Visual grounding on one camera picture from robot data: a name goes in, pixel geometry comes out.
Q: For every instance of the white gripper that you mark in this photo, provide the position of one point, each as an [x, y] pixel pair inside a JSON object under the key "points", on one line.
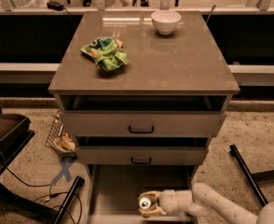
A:
{"points": [[168, 201]]}

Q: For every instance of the redbull can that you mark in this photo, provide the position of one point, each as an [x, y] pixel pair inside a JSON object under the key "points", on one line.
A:
{"points": [[144, 203]]}

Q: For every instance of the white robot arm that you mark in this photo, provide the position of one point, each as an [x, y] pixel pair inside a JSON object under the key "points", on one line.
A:
{"points": [[200, 201]]}

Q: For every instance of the bottom open drawer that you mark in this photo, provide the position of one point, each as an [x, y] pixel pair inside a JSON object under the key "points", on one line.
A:
{"points": [[116, 189]]}

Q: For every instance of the middle grey drawer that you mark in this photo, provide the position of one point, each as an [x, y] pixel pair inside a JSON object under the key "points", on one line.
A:
{"points": [[141, 155]]}

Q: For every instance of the grey drawer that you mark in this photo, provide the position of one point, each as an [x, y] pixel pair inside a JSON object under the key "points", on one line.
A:
{"points": [[141, 155], [142, 124]]}

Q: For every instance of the grey drawer cabinet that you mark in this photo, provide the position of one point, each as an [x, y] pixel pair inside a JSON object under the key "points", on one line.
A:
{"points": [[182, 72]]}

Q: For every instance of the top grey drawer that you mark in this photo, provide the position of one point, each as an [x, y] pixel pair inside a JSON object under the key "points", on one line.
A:
{"points": [[142, 124]]}

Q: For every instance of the black stand leg left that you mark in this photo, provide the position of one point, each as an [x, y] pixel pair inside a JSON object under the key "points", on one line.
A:
{"points": [[79, 182]]}

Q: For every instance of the black stand leg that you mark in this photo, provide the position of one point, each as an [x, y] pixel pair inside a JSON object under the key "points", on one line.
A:
{"points": [[79, 182], [254, 179]]}

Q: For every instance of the blue tape cross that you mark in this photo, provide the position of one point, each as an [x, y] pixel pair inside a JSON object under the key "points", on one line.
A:
{"points": [[66, 164]]}

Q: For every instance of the black stand leg right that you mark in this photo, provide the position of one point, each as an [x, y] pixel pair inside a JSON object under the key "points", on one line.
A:
{"points": [[254, 179]]}

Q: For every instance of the green crumpled chip bag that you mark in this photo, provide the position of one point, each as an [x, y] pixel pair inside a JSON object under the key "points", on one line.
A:
{"points": [[107, 53]]}

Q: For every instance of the black chair left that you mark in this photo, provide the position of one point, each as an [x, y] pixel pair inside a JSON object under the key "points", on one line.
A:
{"points": [[14, 135]]}

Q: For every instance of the white ceramic bowl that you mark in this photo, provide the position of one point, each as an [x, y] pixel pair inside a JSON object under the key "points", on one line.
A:
{"points": [[165, 21]]}

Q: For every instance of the black power adapter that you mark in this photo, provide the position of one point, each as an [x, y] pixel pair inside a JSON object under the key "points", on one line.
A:
{"points": [[55, 6]]}

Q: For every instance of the wire basket on floor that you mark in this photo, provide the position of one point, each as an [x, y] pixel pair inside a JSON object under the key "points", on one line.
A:
{"points": [[59, 140]]}

